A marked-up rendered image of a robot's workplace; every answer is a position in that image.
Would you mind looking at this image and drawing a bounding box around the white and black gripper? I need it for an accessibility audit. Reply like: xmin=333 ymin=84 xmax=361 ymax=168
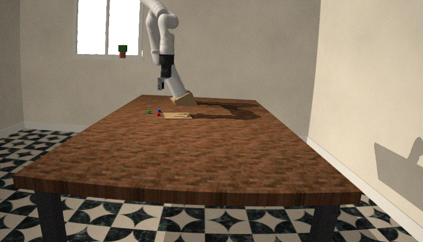
xmin=151 ymin=45 xmax=175 ymax=90

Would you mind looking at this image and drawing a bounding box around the tan square mat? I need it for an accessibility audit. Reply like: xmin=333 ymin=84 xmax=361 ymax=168
xmin=163 ymin=112 xmax=192 ymax=119

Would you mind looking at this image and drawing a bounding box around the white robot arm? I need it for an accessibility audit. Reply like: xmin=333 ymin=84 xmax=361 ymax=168
xmin=140 ymin=0 xmax=187 ymax=98

